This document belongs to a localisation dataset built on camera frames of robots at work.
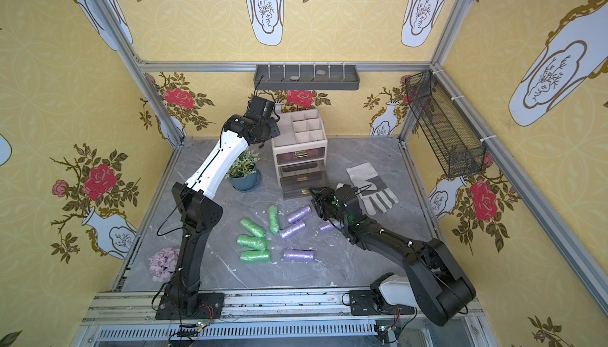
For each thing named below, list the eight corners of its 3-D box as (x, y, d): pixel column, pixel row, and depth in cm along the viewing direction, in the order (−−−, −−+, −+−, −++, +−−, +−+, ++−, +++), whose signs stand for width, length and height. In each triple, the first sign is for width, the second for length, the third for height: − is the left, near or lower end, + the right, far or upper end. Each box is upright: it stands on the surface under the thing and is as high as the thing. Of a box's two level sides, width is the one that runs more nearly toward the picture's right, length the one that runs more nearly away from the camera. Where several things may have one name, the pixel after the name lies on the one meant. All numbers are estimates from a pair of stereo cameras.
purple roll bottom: (283, 261, 85) (282, 258, 82) (283, 252, 87) (283, 249, 84) (314, 261, 85) (314, 258, 82) (314, 252, 87) (314, 249, 84)
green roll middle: (237, 246, 87) (235, 243, 85) (240, 236, 89) (238, 233, 87) (267, 251, 86) (266, 248, 84) (269, 241, 88) (268, 238, 86)
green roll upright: (269, 235, 90) (268, 232, 88) (268, 208, 98) (267, 205, 96) (280, 233, 91) (279, 230, 89) (278, 207, 98) (277, 204, 96)
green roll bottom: (241, 264, 84) (239, 260, 81) (243, 253, 87) (241, 249, 84) (270, 264, 84) (269, 261, 81) (271, 253, 87) (270, 249, 84)
